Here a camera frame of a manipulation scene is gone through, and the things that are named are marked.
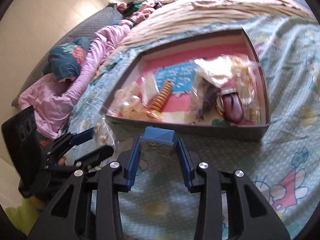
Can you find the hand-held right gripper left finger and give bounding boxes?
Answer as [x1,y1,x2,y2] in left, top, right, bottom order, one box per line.
[27,138,141,240]

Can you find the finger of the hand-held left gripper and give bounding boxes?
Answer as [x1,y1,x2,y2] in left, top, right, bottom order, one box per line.
[47,127,95,157]
[72,145,115,167]

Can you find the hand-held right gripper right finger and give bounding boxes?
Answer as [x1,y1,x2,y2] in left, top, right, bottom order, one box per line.
[176,139,291,240]

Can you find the bagged gold earrings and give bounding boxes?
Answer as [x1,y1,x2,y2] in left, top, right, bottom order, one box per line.
[93,119,117,151]

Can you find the small blue box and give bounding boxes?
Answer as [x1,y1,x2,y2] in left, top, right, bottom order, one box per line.
[138,126,177,157]

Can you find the grey cardboard box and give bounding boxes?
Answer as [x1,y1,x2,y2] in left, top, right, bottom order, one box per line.
[99,28,271,142]

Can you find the bagged orange bead bracelet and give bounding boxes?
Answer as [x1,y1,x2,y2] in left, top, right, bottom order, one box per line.
[146,79,175,118]

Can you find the person's left forearm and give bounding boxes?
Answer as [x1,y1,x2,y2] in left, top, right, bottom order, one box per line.
[4,197,47,237]

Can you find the clear bagged gold jewelry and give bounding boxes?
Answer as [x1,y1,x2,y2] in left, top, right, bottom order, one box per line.
[224,54,261,111]

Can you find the pink quilt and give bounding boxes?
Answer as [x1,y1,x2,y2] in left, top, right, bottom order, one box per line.
[17,19,136,140]

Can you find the bagged white pearl hair clip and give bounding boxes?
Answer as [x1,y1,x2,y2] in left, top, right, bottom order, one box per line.
[113,76,151,118]

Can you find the dark red hair clip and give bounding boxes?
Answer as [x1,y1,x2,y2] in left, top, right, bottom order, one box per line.
[216,91,245,125]

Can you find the blue floral pillow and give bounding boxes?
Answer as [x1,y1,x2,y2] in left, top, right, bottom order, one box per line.
[42,36,92,82]

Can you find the grey quilted headboard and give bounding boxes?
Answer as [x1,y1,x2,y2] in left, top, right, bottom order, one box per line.
[11,3,126,108]

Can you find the tan blanket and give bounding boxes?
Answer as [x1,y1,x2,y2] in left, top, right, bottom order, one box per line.
[117,0,313,53]

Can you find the pile of clothes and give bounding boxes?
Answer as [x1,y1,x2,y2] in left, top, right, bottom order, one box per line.
[117,0,181,25]

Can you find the grey furry hair tie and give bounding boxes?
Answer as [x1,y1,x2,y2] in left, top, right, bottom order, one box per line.
[194,80,222,117]

